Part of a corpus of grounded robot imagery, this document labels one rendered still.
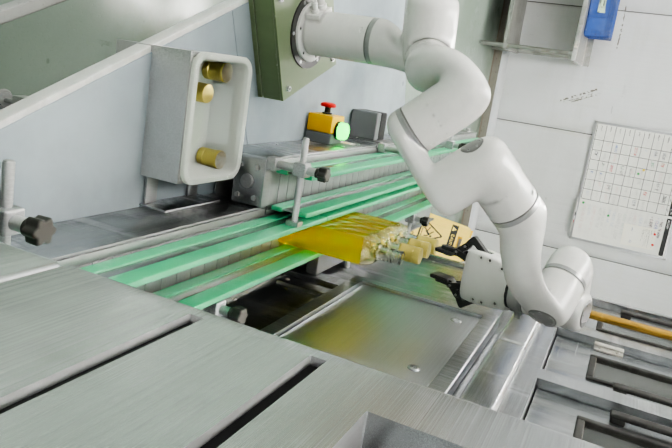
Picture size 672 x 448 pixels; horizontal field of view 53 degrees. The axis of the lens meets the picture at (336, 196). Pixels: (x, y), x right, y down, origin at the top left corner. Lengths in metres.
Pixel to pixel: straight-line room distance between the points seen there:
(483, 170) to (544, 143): 6.13
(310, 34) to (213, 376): 1.20
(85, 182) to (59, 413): 0.87
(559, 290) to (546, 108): 6.04
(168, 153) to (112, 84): 0.14
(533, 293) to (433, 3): 0.51
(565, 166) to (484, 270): 5.88
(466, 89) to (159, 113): 0.50
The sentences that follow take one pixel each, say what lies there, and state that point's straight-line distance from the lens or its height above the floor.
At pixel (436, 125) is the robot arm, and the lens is 1.06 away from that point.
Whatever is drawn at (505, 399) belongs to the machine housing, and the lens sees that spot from 1.20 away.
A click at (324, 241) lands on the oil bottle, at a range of 1.34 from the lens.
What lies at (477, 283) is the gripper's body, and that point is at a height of 1.29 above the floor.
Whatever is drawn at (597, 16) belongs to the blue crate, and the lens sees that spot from 6.52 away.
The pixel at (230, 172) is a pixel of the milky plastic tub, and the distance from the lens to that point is 1.26.
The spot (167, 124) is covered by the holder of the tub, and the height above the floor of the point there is 0.80.
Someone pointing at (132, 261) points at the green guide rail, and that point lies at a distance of 0.97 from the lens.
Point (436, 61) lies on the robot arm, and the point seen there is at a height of 1.19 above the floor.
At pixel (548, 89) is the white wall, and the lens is 7.13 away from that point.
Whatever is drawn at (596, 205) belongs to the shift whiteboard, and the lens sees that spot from 7.13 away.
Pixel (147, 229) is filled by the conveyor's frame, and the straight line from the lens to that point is 1.07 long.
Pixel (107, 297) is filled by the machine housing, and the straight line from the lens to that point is 0.34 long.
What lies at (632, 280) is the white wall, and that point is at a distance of 7.27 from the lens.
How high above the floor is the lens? 1.50
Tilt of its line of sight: 23 degrees down
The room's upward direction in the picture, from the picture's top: 103 degrees clockwise
